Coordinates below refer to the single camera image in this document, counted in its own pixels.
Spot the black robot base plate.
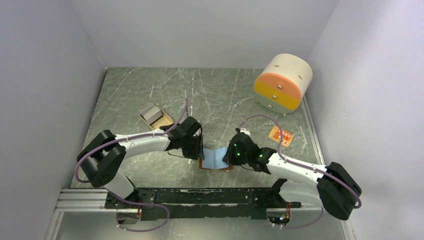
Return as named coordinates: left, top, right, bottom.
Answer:
left=104, top=187, right=301, bottom=221

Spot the brown leather card holder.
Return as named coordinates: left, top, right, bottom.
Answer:
left=198, top=147, right=233, bottom=171

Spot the round pastel drawer box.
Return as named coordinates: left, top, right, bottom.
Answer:
left=253, top=53, right=313, bottom=115

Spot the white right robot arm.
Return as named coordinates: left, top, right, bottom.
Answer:
left=223, top=132, right=362, bottom=221

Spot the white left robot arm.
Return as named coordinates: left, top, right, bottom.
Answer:
left=76, top=116, right=203, bottom=208

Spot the orange patterned card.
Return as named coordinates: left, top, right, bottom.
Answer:
left=268, top=125, right=294, bottom=148

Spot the stack of grey cards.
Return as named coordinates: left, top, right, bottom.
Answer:
left=138, top=102, right=163, bottom=125

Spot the beige plastic tray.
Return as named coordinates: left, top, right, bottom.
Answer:
left=138, top=102, right=174, bottom=130

